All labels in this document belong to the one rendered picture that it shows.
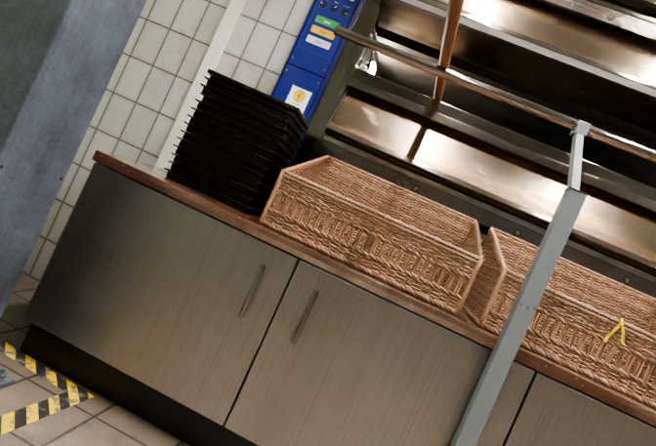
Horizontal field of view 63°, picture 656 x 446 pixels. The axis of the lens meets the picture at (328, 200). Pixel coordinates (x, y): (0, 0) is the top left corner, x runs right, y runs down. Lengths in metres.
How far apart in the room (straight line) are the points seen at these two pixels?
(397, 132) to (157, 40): 0.96
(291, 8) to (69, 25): 1.00
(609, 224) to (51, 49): 1.64
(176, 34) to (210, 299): 1.11
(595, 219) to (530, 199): 0.21
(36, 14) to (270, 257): 0.72
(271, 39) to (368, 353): 1.19
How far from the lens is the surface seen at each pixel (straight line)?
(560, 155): 1.92
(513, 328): 1.27
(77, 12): 1.23
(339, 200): 1.35
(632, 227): 1.98
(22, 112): 1.21
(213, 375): 1.41
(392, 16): 1.93
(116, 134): 2.14
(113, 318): 1.49
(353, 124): 1.87
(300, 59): 1.94
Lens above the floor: 0.69
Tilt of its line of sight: 1 degrees up
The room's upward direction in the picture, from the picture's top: 24 degrees clockwise
